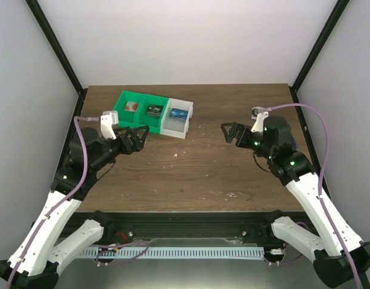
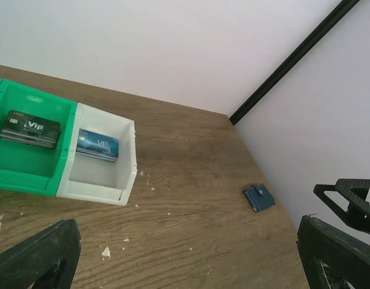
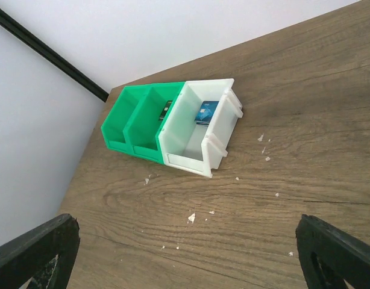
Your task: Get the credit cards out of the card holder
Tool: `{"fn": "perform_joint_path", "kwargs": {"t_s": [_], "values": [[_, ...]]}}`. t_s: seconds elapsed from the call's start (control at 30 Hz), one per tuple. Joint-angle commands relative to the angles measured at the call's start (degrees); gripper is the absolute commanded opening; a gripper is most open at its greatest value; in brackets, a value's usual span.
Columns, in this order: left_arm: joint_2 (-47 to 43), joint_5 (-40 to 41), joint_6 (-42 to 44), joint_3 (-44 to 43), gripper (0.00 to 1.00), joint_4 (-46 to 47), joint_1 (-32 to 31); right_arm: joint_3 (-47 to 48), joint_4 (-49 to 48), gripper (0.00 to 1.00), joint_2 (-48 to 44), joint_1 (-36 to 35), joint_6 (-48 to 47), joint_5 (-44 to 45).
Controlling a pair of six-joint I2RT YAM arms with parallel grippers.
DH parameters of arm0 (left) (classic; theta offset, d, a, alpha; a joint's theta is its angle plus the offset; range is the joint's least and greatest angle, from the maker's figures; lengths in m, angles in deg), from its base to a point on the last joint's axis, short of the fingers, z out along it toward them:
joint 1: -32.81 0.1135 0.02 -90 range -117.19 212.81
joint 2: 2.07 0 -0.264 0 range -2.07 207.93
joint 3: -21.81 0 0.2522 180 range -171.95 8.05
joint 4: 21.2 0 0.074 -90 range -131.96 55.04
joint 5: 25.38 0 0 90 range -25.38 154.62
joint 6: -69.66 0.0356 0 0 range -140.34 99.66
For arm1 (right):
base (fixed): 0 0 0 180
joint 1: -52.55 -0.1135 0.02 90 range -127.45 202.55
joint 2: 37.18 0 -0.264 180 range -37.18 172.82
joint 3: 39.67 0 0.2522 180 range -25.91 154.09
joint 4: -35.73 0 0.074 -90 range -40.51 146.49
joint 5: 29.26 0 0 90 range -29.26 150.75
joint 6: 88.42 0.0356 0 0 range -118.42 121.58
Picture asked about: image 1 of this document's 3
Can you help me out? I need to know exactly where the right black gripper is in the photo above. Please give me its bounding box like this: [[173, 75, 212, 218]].
[[221, 123, 274, 160]]

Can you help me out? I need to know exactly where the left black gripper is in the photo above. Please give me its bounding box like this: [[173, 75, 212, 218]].
[[91, 126, 151, 172]]

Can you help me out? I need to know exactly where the green bin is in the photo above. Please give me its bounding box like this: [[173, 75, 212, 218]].
[[113, 90, 145, 127], [136, 94, 169, 134]]

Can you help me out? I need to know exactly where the white translucent bin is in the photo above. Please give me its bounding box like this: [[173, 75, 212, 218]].
[[159, 98, 193, 139]]

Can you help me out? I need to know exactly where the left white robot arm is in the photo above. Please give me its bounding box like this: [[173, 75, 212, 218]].
[[0, 126, 149, 288]]

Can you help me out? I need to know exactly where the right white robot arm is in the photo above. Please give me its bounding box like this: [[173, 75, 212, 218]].
[[221, 115, 370, 288]]

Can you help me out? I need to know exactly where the black card stack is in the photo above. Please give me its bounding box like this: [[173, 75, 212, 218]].
[[146, 104, 163, 117]]

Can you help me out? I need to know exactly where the red white card stack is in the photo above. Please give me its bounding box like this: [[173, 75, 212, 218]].
[[124, 101, 139, 113]]

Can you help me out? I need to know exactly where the blue card stack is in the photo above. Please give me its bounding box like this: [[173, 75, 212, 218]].
[[169, 108, 189, 122]]

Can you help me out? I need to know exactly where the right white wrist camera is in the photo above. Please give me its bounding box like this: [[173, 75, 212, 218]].
[[251, 107, 269, 132]]

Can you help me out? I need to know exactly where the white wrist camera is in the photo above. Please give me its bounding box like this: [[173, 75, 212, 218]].
[[251, 107, 269, 132], [100, 110, 119, 140]]

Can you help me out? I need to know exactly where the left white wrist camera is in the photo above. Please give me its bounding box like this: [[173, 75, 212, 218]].
[[100, 110, 119, 140]]

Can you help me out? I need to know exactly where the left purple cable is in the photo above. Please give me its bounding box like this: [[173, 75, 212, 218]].
[[6, 116, 102, 289]]

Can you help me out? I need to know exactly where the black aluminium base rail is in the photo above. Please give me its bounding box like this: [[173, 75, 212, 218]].
[[67, 211, 309, 241]]

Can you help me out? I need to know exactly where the light blue slotted cable duct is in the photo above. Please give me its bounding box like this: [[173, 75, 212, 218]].
[[78, 247, 265, 260]]

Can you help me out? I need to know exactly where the right black frame post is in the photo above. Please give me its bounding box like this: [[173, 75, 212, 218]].
[[292, 0, 351, 91]]

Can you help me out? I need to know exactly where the black frame post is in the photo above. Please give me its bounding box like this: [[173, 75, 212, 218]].
[[292, 0, 351, 91], [24, 0, 84, 94]]

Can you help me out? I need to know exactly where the left black frame post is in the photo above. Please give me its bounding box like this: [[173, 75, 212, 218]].
[[24, 0, 84, 94]]

